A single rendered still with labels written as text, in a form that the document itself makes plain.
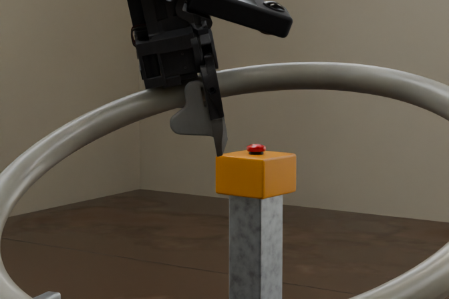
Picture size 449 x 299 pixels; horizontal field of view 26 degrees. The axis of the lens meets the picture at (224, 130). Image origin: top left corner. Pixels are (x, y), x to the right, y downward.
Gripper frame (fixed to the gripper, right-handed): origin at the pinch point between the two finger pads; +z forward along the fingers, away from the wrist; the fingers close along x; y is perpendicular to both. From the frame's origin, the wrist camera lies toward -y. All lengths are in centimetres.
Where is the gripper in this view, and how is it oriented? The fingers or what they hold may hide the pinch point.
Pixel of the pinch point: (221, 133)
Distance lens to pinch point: 110.4
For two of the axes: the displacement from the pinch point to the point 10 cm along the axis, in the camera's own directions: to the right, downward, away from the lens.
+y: -9.8, 2.0, -0.4
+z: 1.6, 8.8, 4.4
